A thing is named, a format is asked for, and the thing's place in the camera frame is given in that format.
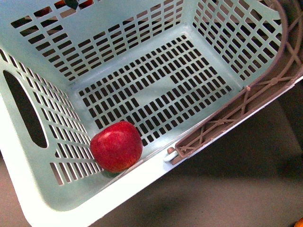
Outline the red apple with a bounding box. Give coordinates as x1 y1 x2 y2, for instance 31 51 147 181
90 121 143 173

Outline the light blue plastic basket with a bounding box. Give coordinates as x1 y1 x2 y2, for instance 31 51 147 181
0 0 303 227

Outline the brown basket handle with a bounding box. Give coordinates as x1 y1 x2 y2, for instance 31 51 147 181
164 0 303 165

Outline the orange fruit at corner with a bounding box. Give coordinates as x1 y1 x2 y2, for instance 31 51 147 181
294 218 303 227

